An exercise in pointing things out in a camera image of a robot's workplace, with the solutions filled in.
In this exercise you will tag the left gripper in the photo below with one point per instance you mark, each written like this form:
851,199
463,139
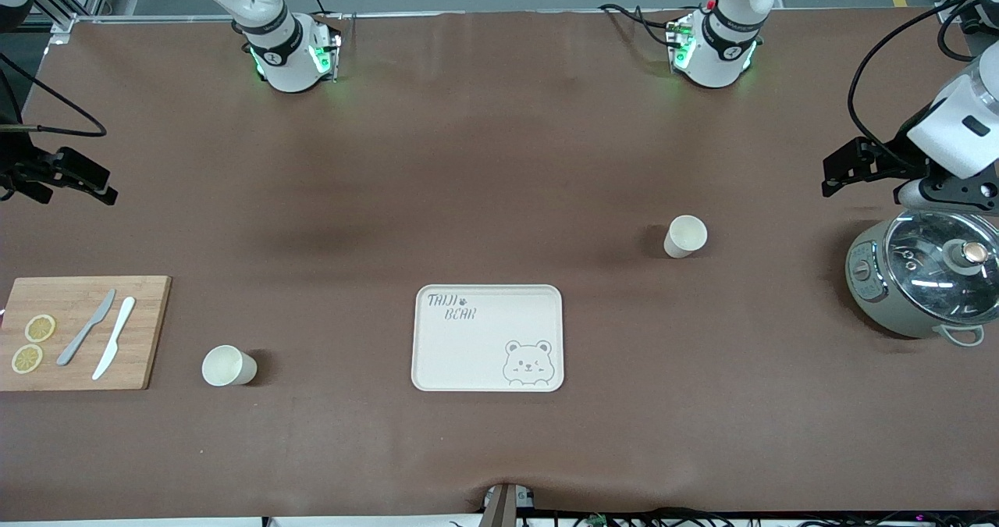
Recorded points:
894,159

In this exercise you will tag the white IKEA cup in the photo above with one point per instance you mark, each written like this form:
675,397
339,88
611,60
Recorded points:
222,367
687,234

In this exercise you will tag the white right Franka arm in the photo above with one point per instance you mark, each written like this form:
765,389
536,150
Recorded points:
285,51

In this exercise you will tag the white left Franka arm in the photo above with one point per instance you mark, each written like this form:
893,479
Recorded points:
718,51

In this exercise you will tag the cream bear print tray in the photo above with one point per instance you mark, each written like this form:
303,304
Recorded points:
484,355

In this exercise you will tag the glass pot lid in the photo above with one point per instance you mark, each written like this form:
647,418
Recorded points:
921,277

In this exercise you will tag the lemon slice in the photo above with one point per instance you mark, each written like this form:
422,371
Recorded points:
40,328
27,359

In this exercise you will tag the grey-green electric pot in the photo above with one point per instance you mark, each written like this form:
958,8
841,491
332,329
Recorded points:
874,308

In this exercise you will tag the grey plastic knife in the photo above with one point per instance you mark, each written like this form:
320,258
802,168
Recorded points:
78,340

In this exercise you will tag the white plastic knife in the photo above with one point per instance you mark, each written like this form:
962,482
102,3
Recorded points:
115,332

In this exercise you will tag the bamboo cutting board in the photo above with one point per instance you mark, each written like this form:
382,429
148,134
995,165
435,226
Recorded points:
148,355

